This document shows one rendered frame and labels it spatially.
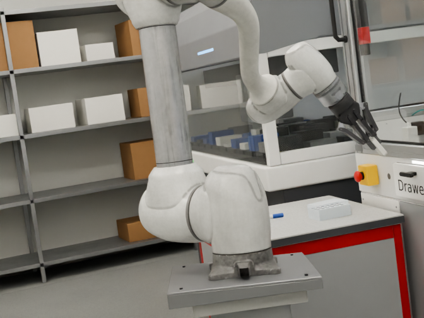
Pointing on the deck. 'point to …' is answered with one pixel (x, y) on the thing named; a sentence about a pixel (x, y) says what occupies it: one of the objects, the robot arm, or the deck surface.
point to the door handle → (335, 24)
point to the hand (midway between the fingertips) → (377, 146)
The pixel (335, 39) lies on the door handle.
